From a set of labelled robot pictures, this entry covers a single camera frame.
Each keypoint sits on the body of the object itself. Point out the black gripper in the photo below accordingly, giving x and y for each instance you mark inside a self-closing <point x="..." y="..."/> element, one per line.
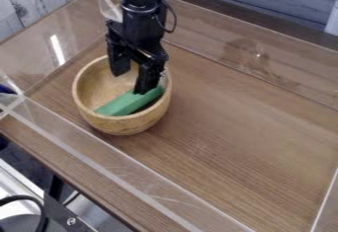
<point x="134" y="40"/>

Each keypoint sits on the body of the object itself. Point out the green rectangular block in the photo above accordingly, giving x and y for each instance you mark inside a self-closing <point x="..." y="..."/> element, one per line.
<point x="131" y="102"/>

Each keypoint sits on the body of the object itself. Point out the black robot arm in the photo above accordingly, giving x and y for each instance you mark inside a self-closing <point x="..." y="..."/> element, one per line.
<point x="134" y="40"/>

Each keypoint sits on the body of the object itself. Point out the brown wooden bowl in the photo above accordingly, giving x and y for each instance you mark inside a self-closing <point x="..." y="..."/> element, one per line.
<point x="95" y="87"/>

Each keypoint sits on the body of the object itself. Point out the black metal table leg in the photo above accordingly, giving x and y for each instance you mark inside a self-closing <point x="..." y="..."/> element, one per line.
<point x="56" y="188"/>

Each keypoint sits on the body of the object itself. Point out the clear acrylic corner bracket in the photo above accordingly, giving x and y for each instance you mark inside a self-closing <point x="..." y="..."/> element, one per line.
<point x="111" y="10"/>

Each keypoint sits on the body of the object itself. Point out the clear acrylic front wall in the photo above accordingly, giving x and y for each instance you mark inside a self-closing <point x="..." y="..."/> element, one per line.
<point x="152" y="187"/>

